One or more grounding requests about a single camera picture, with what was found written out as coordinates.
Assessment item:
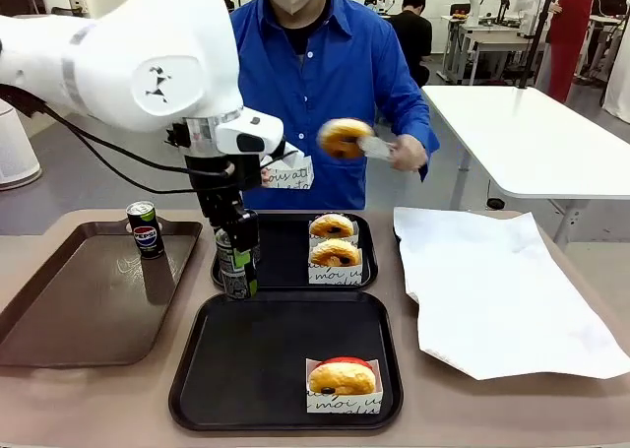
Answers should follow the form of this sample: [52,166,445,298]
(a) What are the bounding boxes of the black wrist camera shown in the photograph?
[165,121,192,150]

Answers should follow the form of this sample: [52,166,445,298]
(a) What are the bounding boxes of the person in blue shirt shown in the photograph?
[229,0,442,211]

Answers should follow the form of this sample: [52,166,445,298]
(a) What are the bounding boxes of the metal serving tongs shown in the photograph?
[356,135,400,161]

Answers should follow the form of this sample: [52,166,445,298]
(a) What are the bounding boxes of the person's left forearm blue sleeve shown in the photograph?
[393,93,442,171]

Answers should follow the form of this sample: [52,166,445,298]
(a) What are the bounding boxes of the white cylindrical appliance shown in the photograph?
[0,97,43,192]

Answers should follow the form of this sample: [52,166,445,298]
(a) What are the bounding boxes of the chocolate sprinkled donut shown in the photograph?
[317,117,375,161]

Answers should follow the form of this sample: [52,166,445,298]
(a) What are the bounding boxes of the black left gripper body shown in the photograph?
[186,155,262,221]

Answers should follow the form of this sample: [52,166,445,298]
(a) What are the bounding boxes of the red-frosted donut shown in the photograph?
[304,356,381,415]

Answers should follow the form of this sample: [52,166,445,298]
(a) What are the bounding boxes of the brown plastic tray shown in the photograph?
[0,220,204,369]

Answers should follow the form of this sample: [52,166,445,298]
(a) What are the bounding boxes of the seated person in black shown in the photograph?
[388,0,434,88]

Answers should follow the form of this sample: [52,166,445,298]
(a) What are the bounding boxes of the purple glazed donut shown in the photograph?
[309,214,355,240]

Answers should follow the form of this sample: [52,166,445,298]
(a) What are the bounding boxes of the large black tray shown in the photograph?
[168,289,404,432]

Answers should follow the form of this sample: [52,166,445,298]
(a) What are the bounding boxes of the person's left hand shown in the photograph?
[389,135,428,173]

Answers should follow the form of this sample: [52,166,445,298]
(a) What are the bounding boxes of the white paper sheet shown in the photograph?
[392,206,630,381]

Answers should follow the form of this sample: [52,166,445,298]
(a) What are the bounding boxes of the glazed donut in paper sleeve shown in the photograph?
[307,250,365,286]

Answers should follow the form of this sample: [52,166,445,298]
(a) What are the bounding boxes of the white table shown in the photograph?
[420,84,630,252]

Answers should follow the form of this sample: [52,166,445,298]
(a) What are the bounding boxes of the black green soda can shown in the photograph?
[215,228,257,301]

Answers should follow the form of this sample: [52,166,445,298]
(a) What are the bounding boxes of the white cloth cover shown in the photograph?
[602,22,630,124]

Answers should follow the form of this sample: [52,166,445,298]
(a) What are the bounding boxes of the black pepsi can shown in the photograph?
[125,200,165,261]

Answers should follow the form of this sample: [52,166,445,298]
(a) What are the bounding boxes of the small black tray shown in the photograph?
[210,212,379,291]

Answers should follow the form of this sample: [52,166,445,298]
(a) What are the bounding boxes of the yellow glazed donut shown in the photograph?
[310,238,363,268]

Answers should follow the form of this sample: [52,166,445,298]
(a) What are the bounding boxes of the black stand pole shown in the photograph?
[517,0,562,91]

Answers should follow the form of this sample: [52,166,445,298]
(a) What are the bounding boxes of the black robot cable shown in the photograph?
[0,83,235,196]

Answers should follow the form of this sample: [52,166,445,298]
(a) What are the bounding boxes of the person in red clothes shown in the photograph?
[545,0,597,103]

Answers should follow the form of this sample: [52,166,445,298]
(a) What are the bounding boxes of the grey background table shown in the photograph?
[440,14,547,86]

